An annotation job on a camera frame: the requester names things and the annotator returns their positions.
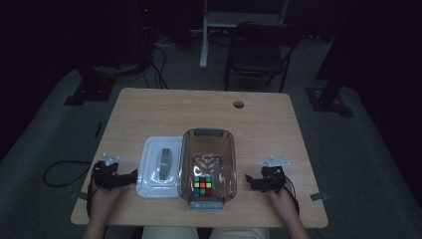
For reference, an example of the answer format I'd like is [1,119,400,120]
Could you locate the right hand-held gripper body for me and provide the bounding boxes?
[256,155,292,195]

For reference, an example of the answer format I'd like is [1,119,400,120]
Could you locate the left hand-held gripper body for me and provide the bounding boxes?
[91,152,126,192]

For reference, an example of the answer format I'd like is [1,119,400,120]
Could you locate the white box lid grey handle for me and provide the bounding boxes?
[135,135,184,199]

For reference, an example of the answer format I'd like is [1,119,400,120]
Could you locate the multicoloured puzzle cube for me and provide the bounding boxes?
[192,175,214,198]

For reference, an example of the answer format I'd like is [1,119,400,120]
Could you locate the clear plastic storage box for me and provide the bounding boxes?
[176,127,238,212]

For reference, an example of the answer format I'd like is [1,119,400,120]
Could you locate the person's left hand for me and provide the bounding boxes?
[88,178,124,221]

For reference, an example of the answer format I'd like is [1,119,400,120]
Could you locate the person's right hand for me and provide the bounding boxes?
[267,183,301,221]

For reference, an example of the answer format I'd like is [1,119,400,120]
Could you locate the person's right leg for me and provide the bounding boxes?
[210,227,271,239]

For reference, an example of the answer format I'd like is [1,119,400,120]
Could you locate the black folding chair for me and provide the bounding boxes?
[222,21,305,94]

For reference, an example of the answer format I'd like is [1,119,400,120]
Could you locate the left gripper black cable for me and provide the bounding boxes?
[86,160,101,219]

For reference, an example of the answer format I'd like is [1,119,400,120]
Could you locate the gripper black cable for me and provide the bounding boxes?
[86,160,101,219]
[283,174,301,216]

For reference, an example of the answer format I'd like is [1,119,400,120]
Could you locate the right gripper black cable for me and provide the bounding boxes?
[283,174,301,216]

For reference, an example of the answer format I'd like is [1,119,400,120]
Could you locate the black cable loop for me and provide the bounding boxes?
[43,159,94,188]

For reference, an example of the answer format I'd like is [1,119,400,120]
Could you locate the black stand with base plate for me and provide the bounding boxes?
[64,64,117,107]
[305,0,355,119]

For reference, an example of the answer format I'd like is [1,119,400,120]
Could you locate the black floor cables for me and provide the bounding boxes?
[141,41,171,90]

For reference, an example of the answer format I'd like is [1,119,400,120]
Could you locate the white floor cable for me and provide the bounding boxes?
[153,35,182,48]

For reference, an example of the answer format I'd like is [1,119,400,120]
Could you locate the white metal desk frame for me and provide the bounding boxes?
[198,0,291,70]

